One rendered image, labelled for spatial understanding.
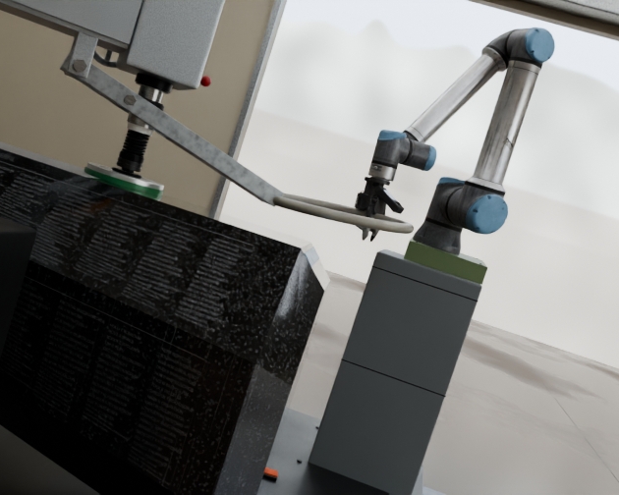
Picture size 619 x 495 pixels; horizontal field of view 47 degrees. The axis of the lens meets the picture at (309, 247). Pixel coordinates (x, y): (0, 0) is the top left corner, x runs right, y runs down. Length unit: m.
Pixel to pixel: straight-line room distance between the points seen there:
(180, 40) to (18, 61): 6.05
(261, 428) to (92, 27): 1.07
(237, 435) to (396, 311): 1.20
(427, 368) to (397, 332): 0.17
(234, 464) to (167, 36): 1.08
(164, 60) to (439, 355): 1.42
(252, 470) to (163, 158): 5.69
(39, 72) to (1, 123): 0.65
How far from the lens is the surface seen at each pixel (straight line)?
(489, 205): 2.58
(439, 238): 2.73
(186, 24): 1.97
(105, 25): 1.94
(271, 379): 1.55
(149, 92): 2.02
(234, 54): 7.07
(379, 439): 2.73
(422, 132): 2.61
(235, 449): 1.58
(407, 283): 2.62
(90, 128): 7.46
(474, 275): 2.68
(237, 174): 2.05
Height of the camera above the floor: 0.97
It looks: 4 degrees down
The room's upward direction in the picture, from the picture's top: 18 degrees clockwise
